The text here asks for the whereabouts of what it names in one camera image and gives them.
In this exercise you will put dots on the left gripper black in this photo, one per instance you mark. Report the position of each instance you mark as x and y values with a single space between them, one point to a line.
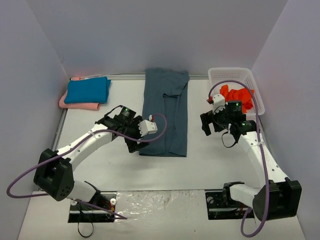
135 139

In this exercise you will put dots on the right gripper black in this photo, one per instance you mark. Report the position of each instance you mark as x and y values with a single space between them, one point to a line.
208 122

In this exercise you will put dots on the dark blue-grey t shirt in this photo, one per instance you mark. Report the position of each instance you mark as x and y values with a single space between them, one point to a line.
166 93

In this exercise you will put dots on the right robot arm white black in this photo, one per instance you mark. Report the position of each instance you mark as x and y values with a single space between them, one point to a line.
247 136

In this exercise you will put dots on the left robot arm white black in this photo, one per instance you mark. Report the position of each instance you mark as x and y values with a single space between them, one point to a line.
55 175

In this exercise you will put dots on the orange crumpled t shirt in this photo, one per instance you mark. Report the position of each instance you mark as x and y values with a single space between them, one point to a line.
242 95

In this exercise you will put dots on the white plastic basket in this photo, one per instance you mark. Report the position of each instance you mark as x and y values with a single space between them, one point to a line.
240 74

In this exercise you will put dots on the folded teal t shirt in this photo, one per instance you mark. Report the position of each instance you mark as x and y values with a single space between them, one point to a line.
91 90

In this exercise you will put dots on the folded pink t shirt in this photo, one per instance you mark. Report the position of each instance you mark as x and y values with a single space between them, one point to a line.
84 106

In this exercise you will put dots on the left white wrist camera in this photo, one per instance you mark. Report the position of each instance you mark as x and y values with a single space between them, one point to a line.
147 127

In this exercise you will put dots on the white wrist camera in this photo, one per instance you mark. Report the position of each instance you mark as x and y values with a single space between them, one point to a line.
218 103
147 127

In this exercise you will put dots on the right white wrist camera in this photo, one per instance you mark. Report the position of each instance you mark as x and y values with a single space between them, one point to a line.
218 103

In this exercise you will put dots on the aluminium rail back edge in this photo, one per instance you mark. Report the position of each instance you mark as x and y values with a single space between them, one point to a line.
141 76

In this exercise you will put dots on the aluminium rail edge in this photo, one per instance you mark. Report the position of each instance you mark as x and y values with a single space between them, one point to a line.
284 193
141 76

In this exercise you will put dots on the aluminium rail right edge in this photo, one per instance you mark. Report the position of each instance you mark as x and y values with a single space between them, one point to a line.
284 193

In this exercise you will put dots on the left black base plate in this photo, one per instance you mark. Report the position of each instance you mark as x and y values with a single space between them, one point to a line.
100 211

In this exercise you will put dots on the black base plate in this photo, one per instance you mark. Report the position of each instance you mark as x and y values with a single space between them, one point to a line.
218 209
100 211

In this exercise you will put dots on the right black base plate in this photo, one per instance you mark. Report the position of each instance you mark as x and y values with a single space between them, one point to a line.
218 209

